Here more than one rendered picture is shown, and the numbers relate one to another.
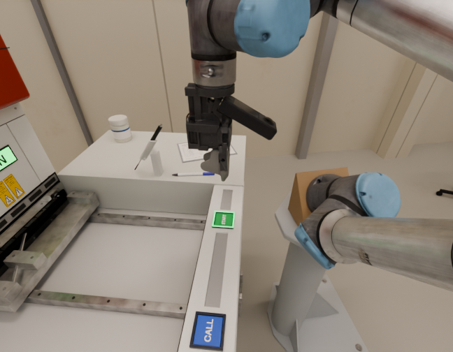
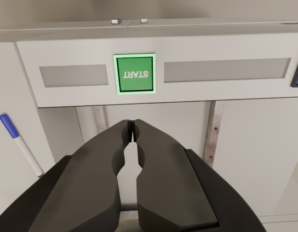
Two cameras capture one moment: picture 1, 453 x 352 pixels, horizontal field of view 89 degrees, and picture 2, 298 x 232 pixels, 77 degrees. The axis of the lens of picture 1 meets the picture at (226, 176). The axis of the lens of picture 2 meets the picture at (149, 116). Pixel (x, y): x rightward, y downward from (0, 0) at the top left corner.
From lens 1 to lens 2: 0.46 m
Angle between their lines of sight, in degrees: 58
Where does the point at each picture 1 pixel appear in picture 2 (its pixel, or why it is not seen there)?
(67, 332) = (224, 168)
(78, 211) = (122, 224)
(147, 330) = (228, 115)
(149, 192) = not seen: hidden behind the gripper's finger
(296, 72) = not seen: outside the picture
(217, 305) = (284, 60)
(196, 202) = (66, 118)
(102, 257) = not seen: hidden behind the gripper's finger
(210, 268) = (229, 79)
